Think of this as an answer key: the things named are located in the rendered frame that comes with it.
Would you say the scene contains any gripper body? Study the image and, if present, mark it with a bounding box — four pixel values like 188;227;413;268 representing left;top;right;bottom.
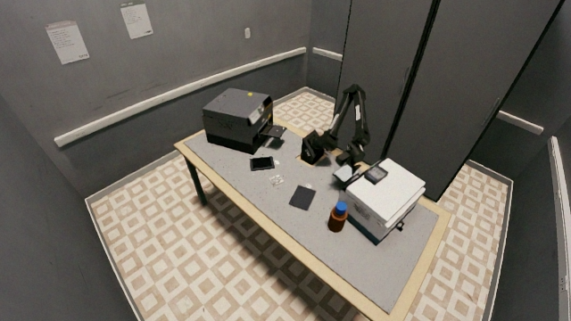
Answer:
345;161;360;170

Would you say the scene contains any brown bottle with blue cap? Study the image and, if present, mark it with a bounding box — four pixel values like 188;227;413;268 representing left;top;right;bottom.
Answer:
327;202;348;233

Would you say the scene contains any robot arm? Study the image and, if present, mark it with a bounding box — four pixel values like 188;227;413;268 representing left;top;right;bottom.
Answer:
307;84;370;167

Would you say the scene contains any white multi-well plate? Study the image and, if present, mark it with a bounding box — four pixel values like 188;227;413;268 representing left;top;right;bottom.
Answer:
334;165;358;182

